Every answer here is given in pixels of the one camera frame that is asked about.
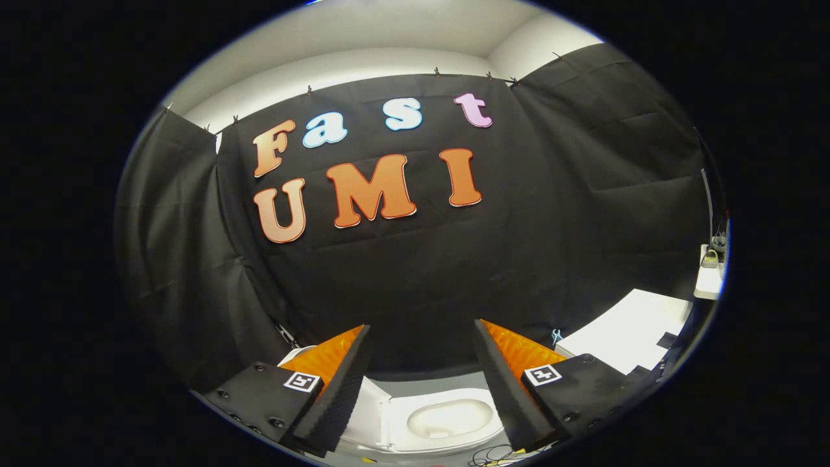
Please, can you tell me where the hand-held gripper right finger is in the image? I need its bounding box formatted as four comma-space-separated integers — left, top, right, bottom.
472, 319, 643, 455

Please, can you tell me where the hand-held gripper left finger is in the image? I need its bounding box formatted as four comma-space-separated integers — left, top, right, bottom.
201, 324, 374, 459

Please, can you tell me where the white ridged stepped unit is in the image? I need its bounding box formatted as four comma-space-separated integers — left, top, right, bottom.
556, 289, 693, 377

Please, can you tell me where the black backdrop cloth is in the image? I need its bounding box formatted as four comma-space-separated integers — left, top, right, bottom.
115, 42, 714, 393

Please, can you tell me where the white side shelf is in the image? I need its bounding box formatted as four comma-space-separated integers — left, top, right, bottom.
693, 244, 726, 301

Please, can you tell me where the thin grey stand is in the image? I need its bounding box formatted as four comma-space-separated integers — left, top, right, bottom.
697, 130, 716, 242

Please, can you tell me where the row of backdrop clips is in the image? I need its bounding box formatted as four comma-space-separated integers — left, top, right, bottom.
165, 51, 566, 136

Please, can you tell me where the tangle of black cables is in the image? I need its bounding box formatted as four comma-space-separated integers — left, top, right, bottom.
469, 444, 521, 467

